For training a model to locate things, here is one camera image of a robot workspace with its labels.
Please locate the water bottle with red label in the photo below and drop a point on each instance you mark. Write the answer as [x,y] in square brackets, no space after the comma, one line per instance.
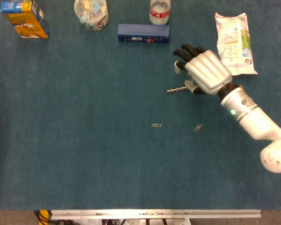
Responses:
[159,14]

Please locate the teal felt table cloth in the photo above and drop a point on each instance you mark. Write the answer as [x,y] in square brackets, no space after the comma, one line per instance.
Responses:
[107,164]

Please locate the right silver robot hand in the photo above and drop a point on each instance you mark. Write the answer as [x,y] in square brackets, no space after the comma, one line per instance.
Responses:
[208,70]

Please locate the silver paper clip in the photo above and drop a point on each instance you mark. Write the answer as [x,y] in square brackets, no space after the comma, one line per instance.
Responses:
[198,127]
[156,125]

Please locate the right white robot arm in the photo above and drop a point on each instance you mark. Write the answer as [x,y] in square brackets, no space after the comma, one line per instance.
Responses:
[255,117]

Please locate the aluminium profile rail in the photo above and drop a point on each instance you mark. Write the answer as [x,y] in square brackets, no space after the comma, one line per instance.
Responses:
[154,213]

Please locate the yellow blue carton box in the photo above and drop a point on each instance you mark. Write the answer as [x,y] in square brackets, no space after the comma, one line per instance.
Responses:
[25,23]

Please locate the dark blue rectangular box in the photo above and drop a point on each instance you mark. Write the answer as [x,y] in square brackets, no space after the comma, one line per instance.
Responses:
[142,31]

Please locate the white green snack bag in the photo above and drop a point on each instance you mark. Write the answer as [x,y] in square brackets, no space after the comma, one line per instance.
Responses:
[236,35]

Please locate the clear jar of binder clips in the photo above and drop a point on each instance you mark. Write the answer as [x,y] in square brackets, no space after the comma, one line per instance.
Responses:
[91,16]

